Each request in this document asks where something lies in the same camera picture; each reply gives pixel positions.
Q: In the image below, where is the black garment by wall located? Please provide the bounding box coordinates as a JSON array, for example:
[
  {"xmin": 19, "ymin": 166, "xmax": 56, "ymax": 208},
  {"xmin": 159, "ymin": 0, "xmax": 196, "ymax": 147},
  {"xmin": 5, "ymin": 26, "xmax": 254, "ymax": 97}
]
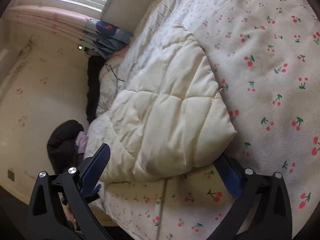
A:
[{"xmin": 86, "ymin": 56, "xmax": 105, "ymax": 124}]

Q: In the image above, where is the black charging cable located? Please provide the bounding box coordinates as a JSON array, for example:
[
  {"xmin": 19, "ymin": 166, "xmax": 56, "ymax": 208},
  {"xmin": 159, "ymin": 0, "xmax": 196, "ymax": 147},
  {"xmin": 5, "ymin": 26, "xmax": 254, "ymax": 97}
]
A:
[{"xmin": 105, "ymin": 63, "xmax": 125, "ymax": 82}]

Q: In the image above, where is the left blue cartoon curtain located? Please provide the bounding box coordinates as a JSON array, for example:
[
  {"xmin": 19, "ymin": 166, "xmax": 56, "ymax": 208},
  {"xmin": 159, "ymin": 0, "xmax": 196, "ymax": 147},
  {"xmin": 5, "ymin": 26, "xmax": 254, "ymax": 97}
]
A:
[{"xmin": 80, "ymin": 18, "xmax": 133, "ymax": 59}]

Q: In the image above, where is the cream quilted puffer coat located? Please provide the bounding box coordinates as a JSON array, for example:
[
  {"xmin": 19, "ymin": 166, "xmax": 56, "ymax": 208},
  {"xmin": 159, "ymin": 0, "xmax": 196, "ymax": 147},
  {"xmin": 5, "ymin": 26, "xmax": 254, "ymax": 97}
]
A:
[{"xmin": 85, "ymin": 25, "xmax": 236, "ymax": 183}]

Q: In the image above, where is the black puffer jacket pile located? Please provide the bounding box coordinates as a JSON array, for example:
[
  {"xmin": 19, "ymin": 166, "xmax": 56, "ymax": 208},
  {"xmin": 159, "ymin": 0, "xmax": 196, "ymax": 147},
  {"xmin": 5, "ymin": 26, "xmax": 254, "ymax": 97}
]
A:
[{"xmin": 47, "ymin": 120, "xmax": 84, "ymax": 174}]

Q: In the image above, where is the lilac hoodie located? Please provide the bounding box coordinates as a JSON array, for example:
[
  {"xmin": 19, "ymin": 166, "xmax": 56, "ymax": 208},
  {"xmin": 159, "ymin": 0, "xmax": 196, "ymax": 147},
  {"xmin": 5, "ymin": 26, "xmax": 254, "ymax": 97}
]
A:
[{"xmin": 75, "ymin": 131, "xmax": 88, "ymax": 166}]

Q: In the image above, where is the striped white duvet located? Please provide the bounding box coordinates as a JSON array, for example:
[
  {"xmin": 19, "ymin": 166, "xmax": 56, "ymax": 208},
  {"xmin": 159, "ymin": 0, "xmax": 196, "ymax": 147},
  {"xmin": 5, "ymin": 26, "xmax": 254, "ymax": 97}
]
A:
[{"xmin": 96, "ymin": 0, "xmax": 183, "ymax": 117}]

